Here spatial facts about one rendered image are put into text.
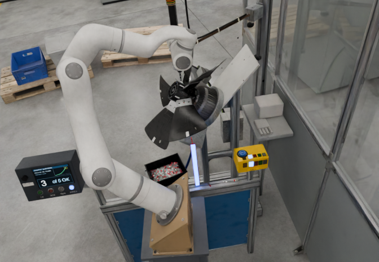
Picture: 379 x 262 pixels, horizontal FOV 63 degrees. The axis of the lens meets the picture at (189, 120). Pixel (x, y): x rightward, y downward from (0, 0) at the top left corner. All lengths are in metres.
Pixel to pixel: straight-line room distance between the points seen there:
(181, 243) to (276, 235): 1.31
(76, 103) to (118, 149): 2.20
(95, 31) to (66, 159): 0.64
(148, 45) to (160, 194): 0.61
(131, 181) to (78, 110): 0.34
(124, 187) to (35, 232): 1.83
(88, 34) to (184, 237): 0.89
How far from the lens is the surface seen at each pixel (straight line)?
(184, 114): 1.72
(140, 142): 3.35
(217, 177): 2.82
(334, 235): 2.00
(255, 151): 1.66
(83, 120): 1.20
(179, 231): 1.35
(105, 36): 1.22
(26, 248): 2.99
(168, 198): 1.36
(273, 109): 2.15
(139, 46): 1.25
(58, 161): 1.57
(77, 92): 1.16
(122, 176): 1.31
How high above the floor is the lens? 2.27
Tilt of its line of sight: 40 degrees down
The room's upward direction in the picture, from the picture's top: 7 degrees counter-clockwise
